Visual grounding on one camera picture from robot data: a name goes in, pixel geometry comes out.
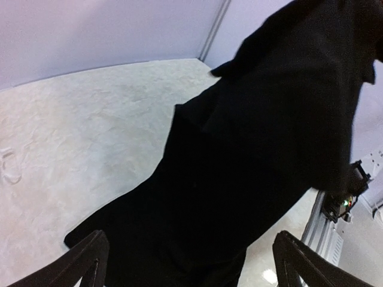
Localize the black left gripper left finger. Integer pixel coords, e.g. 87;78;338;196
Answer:
10;230;110;287

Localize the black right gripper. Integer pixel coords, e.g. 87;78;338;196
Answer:
322;160;372;221

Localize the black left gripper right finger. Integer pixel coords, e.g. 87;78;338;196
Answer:
272;230;370;287

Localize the black t-shirt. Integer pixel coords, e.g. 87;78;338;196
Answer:
64;1;382;286

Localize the front aluminium rail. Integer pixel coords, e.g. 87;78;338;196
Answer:
301;191;344;267

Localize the right aluminium frame post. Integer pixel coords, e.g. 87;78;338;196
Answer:
198;0;232;62

